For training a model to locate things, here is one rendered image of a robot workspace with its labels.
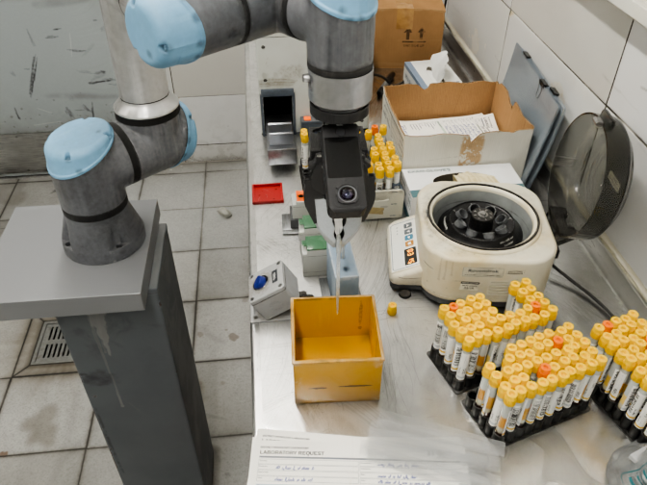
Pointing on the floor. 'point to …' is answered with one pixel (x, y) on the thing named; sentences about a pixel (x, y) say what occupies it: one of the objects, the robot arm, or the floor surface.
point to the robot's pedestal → (145, 383)
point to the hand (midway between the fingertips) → (338, 242)
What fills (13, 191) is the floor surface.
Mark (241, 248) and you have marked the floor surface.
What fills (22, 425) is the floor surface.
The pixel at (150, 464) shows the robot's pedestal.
